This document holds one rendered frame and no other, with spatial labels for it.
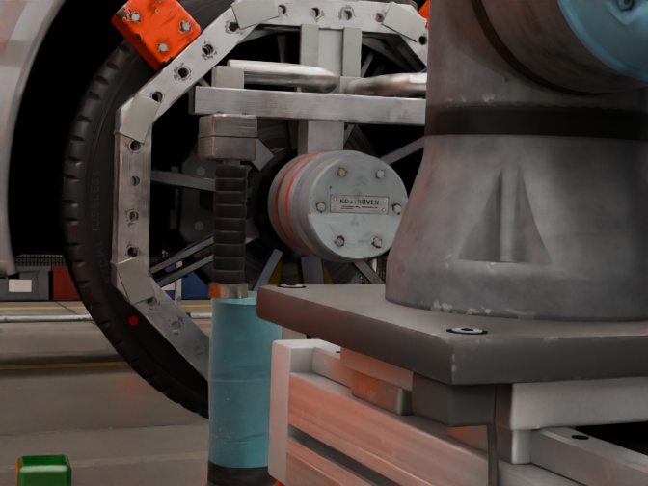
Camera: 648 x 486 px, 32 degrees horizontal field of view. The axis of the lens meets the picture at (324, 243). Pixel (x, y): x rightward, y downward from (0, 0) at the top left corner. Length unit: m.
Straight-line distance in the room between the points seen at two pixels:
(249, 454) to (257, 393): 0.07
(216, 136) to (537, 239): 0.74
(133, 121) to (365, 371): 0.87
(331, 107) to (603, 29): 0.89
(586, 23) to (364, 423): 0.28
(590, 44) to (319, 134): 1.07
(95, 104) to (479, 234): 1.04
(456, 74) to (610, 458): 0.20
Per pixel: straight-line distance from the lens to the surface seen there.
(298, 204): 1.38
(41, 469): 0.88
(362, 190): 1.35
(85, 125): 1.52
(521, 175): 0.54
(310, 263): 1.60
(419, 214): 0.56
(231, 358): 1.35
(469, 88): 0.55
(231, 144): 1.24
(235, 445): 1.38
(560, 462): 0.50
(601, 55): 0.45
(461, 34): 0.56
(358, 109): 1.31
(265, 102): 1.28
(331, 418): 0.66
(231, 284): 1.24
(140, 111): 1.44
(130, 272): 1.44
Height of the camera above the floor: 0.88
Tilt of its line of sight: 3 degrees down
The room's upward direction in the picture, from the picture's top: 2 degrees clockwise
